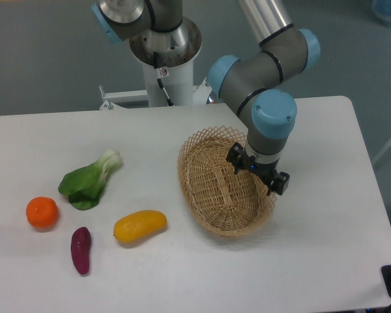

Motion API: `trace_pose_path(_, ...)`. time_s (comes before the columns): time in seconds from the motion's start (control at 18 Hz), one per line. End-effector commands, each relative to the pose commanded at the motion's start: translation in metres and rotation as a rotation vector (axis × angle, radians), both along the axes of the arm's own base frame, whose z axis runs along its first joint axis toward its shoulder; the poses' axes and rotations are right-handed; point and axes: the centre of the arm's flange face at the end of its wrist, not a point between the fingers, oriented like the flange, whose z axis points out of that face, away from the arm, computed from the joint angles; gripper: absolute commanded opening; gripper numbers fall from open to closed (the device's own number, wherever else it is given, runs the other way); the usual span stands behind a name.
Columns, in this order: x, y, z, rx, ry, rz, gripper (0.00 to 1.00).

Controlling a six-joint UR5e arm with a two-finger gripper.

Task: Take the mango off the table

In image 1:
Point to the green bok choy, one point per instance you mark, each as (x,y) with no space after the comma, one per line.
(85,186)

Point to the purple sweet potato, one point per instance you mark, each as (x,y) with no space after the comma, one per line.
(80,248)

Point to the blue plastic bag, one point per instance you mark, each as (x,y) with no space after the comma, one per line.
(382,10)

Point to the yellow mango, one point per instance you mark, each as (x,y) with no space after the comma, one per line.
(139,225)

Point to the woven wicker basket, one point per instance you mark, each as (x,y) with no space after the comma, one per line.
(224,203)

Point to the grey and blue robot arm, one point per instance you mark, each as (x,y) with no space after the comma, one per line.
(249,87)

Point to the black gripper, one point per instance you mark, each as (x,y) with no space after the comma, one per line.
(277,182)

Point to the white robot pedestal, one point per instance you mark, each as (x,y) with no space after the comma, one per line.
(167,61)

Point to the orange tangerine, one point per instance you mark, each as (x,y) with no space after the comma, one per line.
(42,212)

